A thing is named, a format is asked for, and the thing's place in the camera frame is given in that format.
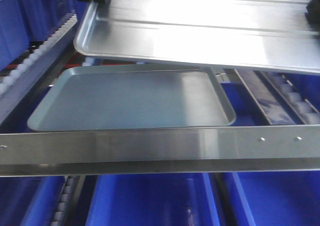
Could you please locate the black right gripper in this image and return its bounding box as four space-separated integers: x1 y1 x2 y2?
306 0 320 33

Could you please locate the ribbed silver metal tray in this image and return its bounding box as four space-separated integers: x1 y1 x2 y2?
74 0 320 75

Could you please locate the shelf roller track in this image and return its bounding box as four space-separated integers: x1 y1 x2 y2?
0 12 78 94
261 72 320 125

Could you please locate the large grey flat tray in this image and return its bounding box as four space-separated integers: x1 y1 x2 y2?
27 64 237 132

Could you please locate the right shelf left roller track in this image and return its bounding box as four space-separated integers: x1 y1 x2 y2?
0 12 78 94

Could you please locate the right shelf front bar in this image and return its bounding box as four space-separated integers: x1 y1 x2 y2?
0 125 320 177

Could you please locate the blue bin left lane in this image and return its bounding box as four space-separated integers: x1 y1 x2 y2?
0 0 76 72

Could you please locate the blue bin below right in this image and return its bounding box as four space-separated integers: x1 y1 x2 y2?
223 171 320 226

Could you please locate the blue bin below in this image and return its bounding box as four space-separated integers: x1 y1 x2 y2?
0 176 65 226
223 171 320 226
85 173 222 226

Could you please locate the blue bin below centre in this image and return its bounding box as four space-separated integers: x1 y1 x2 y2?
85 173 222 226

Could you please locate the blue bin below left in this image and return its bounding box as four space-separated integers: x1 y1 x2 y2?
0 176 65 226

